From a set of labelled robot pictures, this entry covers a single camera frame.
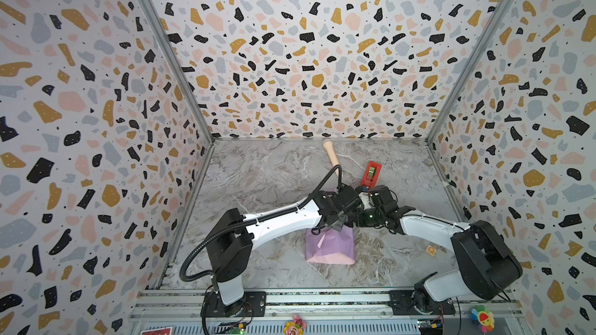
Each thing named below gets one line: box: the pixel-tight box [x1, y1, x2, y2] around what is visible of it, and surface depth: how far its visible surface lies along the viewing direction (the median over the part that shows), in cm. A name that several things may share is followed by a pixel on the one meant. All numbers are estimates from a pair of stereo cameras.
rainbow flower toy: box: [471, 304, 496, 334], surface depth 73 cm
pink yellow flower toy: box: [284, 314, 308, 335], surface depth 69 cm
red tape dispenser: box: [360, 161, 383, 189], surface depth 103 cm
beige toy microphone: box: [322, 138, 340, 177], surface depth 117 cm
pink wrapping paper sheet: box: [304, 224, 357, 265], surface depth 80 cm
